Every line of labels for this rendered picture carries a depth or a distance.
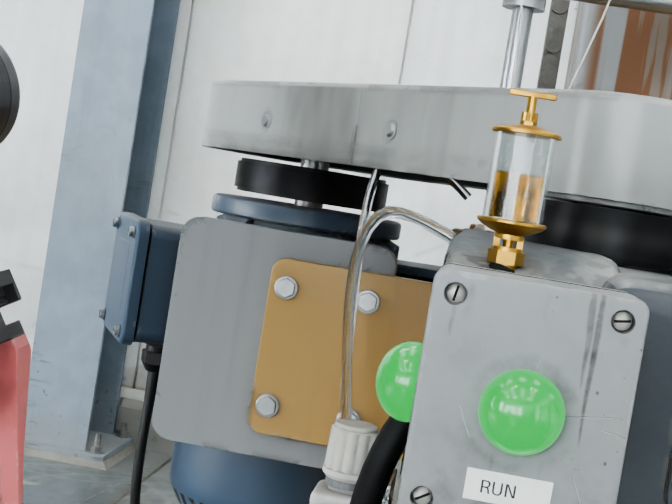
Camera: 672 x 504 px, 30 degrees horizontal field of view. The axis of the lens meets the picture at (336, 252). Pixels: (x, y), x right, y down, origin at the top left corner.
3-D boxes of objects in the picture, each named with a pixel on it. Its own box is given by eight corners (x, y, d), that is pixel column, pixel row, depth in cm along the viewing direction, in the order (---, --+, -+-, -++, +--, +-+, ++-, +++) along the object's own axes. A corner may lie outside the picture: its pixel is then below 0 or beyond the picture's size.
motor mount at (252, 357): (143, 440, 89) (178, 213, 88) (167, 424, 95) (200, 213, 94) (542, 515, 85) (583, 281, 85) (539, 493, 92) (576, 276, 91)
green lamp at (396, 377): (365, 422, 45) (379, 339, 45) (373, 408, 48) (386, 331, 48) (436, 434, 45) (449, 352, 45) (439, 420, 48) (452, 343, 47)
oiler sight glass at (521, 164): (481, 215, 51) (496, 129, 50) (482, 215, 53) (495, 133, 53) (543, 225, 50) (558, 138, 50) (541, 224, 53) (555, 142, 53)
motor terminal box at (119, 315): (108, 377, 90) (132, 218, 89) (91, 353, 100) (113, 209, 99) (220, 389, 92) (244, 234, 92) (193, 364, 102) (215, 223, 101)
